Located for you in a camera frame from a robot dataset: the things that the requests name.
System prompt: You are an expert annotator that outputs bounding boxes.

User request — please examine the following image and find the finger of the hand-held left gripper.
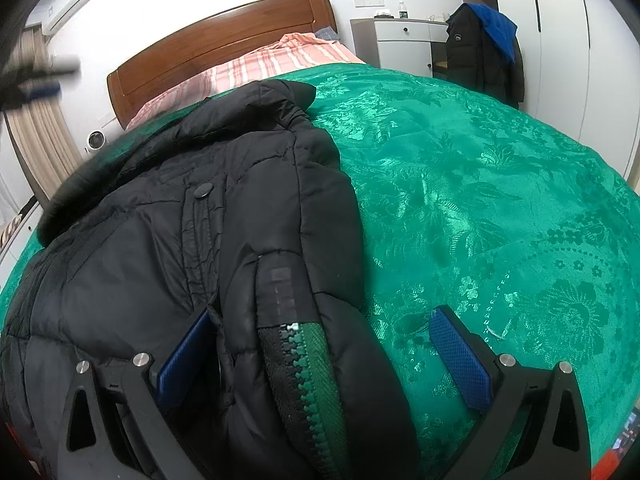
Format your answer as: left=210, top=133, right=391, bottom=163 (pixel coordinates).
left=47, top=56, right=82, bottom=75
left=17, top=84, right=62, bottom=102

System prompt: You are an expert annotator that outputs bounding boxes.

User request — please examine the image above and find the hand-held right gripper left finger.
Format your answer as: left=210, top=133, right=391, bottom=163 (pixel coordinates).
left=55, top=305, right=217, bottom=480

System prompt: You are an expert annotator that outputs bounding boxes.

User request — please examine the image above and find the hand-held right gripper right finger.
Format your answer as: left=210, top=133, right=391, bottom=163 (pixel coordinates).
left=429, top=305, right=593, bottom=480

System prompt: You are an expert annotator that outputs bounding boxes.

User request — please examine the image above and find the black puffer jacket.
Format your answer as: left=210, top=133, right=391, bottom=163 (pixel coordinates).
left=0, top=79, right=423, bottom=480

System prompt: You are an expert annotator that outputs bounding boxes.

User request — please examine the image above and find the beige curtain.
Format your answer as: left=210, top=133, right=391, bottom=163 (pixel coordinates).
left=5, top=25, right=83, bottom=201

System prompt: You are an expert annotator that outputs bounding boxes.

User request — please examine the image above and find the white air conditioner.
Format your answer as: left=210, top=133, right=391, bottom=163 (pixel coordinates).
left=40, top=0, right=112, bottom=36

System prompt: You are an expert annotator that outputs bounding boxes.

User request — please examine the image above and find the wooden headboard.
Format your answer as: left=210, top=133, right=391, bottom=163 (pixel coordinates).
left=106, top=0, right=337, bottom=128

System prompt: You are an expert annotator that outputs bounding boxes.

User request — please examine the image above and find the white low cabinet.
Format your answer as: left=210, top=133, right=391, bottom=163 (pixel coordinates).
left=0, top=205, right=33, bottom=276

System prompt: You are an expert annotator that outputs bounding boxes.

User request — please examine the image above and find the green patterned blanket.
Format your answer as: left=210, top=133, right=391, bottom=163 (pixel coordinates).
left=0, top=62, right=640, bottom=480

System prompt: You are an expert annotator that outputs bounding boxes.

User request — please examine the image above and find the black hanging jacket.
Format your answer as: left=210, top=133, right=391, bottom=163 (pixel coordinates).
left=445, top=2, right=526, bottom=108

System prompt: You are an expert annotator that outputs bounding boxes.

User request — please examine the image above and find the white desk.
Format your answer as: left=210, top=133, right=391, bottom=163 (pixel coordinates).
left=350, top=16, right=451, bottom=78

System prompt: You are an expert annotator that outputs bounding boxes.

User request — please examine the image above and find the white wardrobe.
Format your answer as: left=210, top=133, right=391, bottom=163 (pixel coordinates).
left=452, top=0, right=640, bottom=181

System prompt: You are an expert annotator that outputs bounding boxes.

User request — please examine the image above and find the blue garment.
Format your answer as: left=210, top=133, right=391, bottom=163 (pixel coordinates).
left=467, top=2, right=518, bottom=63

